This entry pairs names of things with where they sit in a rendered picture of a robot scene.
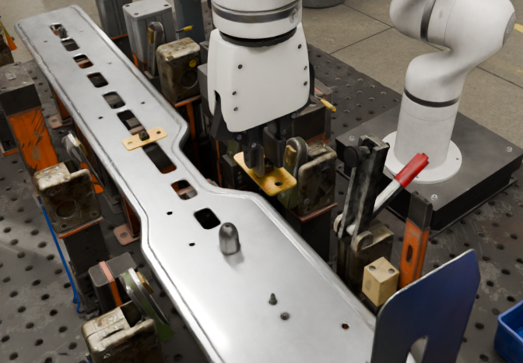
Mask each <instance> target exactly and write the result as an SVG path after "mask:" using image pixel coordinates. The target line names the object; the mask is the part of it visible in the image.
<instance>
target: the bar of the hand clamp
mask: <svg viewBox="0 0 523 363"><path fill-rule="evenodd" d="M389 149H390V144H389V143H388V142H386V143H385V142H384V141H382V140H380V139H379V138H377V137H376V136H375V135H374V134H373V133H369V134H366V135H365V136H360V137H359V141H358V144H357V146H356V145H350V146H347V147H346V148H345V151H344V158H345V161H346V163H347V164H348V165H349V166H350V167H352V168H353V169H352V174H351V178H350V181H349V188H348V192H347V196H346V202H345V206H344V210H343V214H342V221H341V225H340V228H339V237H340V238H344V237H346V236H348V235H349V234H348V233H347V232H346V228H347V226H348V225H349V224H351V223H352V222H353V221H354V220H355V219H356V225H355V228H354V232H353V238H352V241H351V246H350V248H351V249H352V250H354V249H353V244H354V241H355V239H356V237H357V236H358V235H359V234H361V233H363V232H365V231H368V230H369V226H370V221H371V217H372V214H373V211H374V205H375V202H376V198H377V193H378V189H379V186H380V183H381V177H382V174H383V170H384V165H385V161H386V158H387V155H388V150H389Z"/></svg>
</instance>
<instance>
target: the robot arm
mask: <svg viewBox="0 0 523 363"><path fill-rule="evenodd" d="M211 3H212V18H213V23H214V25H215V27H216V28H217V29H215V30H213V31H212V32H211V36H210V41H209V53H208V96H209V109H210V111H211V113H212V114H213V116H214V119H213V122H212V127H211V130H210V135H211V136H212V137H213V138H214V139H215V140H216V141H230V140H234V141H236V142H238V143H240V144H242V145H243V155H244V163H245V165H246V166H247V168H248V169H252V170H253V171H254V172H255V173H256V174H257V176H258V177H261V176H263V175H264V174H265V158H264V155H265V157H267V158H268V159H270V161H271V162H273V164H274V166H275V167H276V168H278V169H280V168H281V167H283V155H284V138H285V137H287V136H288V134H289V127H290V125H291V124H292V122H293V121H294V119H295V118H296V116H297V113H300V112H301V111H302V110H304V109H305V108H306V107H308V106H309V105H310V104H311V98H310V96H309V89H310V75H309V61H308V54H307V44H306V40H305V36H304V30H303V27H302V23H301V19H302V0H211ZM390 20H391V23H392V25H393V26H394V28H395V29H396V30H397V31H398V32H400V33H402V34H404V35H406V36H407V37H411V38H414V39H417V40H420V41H426V42H429V43H431V44H436V45H440V46H443V47H446V48H450V50H447V51H439V52H434V53H429V54H424V55H420V56H417V57H415V58H414V59H413V60H412V61H411V62H410V63H409V66H408V68H407V71H406V74H405V83H404V88H403V93H402V102H401V108H400V113H399V118H398V128H397V131H396V132H393V133H391V134H389V135H388V136H386V137H385V138H384V139H383V140H382V141H384V142H385V143H386V142H388V143H389V144H390V149H389V150H388V155H387V158H386V161H385V165H384V168H385V169H386V170H387V171H389V172H390V173H391V174H393V175H394V176H396V175H397V173H399V172H400V170H401V169H403V168H404V166H406V165H407V163H408V162H410V161H411V159H413V157H414V156H415V155H416V154H417V153H420V154H422V153H425V154H426V155H427V156H428V157H429V159H428V161H429V164H428V165H427V166H426V167H425V168H424V169H423V170H422V171H421V172H420V173H419V174H418V175H417V176H416V177H415V178H414V179H413V180H412V181H411V182H412V183H418V184H435V183H439V182H444V181H446V180H448V179H449V178H452V177H453V176H454V175H455V174H457V172H458V170H459V168H460V166H461V163H462V155H461V152H460V151H459V149H458V148H457V146H456V145H455V144H454V143H453V142H452V141H451V134H452V131H453V128H454V124H455V118H456V114H457V111H458V105H459V101H460V98H461V94H462V88H463V86H464V82H465V79H466V76H467V75H468V74H469V72H470V71H471V70H472V69H473V68H474V67H475V66H477V65H478V64H480V63H481V62H484V61H485V60H487V59H488V58H489V57H491V56H492V55H494V54H495V53H496V52H498V51H499V50H500V49H501V48H502V47H503V46H504V44H505V43H506V42H507V41H508V40H509V37H510V35H511V34H512V31H513V30H514V25H515V20H516V16H515V12H514V6H513V5H512V3H511V2H510V0H392V1H391V7H390ZM266 122H267V125H268V126H267V127H264V130H263V142H264V148H263V147H262V146H261V145H260V144H259V141H258V125H261V124H263V123H266Z"/></svg>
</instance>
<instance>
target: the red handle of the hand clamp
mask: <svg viewBox="0 0 523 363"><path fill-rule="evenodd" d="M428 159H429V157H428V156H427V155H426V154H425V153H422V154H420V153H417V154H416V155H415V156H414V157H413V159H411V161H410V162H408V163H407V165H406V166H404V168H403V169H401V170H400V172H399V173H397V175H396V176H395V177H394V180H393V181H392V182H391V183H390V184H389V185H388V186H387V187H386V188H385V189H384V190H383V191H382V192H381V194H380V195H379V196H378V197H377V198H376V202H375V205H374V211H373V214H372V217H371V221H372V220H373V219H374V218H375V217H376V216H377V215H378V214H379V213H380V212H381V211H382V210H383V209H384V208H385V207H386V206H387V205H388V204H389V203H390V202H391V201H392V200H393V199H394V198H395V197H396V196H397V195H398V194H399V193H400V192H401V191H402V190H403V189H405V188H406V187H407V186H408V185H409V183H410V182H411V181H412V180H413V179H414V178H415V177H416V176H417V175H418V174H419V173H420V172H421V171H422V170H423V169H424V168H425V167H426V166H427V165H428V164H429V161H428ZM371 221H370V222H371ZM355 225H356V219H355V220H354V221H353V222H352V223H351V224H349V225H348V226H347V228H346V232H347V233H348V234H349V235H350V236H351V237H353V232H354V228H355Z"/></svg>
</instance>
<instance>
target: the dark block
mask: <svg viewBox="0 0 523 363"><path fill-rule="evenodd" d="M309 96H310V98H311V104H310V105H309V106H308V107H306V108H305V109H304V110H302V111H301V112H300V113H297V116H296V118H295V119H294V121H293V122H292V124H291V125H290V127H289V134H288V136H287V137H285V138H284V153H285V150H286V142H287V140H288V139H290V138H294V137H298V136H299V137H301V138H302V139H303V140H304V141H305V142H306V144H309V143H312V142H314V141H316V140H321V139H322V136H323V135H324V134H325V112H326V106H325V104H323V103H322V102H320V101H319V100H318V99H317V98H316V97H314V96H313V95H312V94H310V93H309ZM283 218H284V219H285V220H286V207H285V206H284V205H283Z"/></svg>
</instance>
